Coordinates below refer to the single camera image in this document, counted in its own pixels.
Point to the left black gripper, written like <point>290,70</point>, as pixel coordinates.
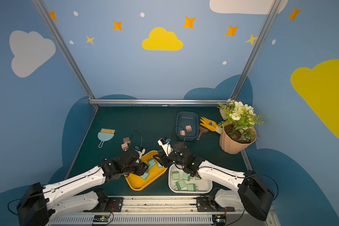
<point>141,164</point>

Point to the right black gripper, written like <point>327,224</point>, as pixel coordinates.
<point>162,157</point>

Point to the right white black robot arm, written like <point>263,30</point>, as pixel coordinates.
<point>253,194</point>

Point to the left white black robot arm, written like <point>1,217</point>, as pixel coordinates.
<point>41,204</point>

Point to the yellow plastic tray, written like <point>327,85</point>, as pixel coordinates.
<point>138,183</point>

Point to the white plastic tray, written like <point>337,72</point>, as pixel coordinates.
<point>203,185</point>

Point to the brown wooden brush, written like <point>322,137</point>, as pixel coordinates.
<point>201,131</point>

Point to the dark blue plastic bin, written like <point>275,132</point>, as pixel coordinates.
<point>187,118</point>

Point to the yellow work glove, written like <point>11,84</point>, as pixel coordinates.
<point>209,124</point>

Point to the potted white flower plant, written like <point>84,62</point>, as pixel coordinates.
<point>238,127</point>

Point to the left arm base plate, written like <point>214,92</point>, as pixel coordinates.
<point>110,204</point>

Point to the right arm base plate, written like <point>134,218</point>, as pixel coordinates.
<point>204,204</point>

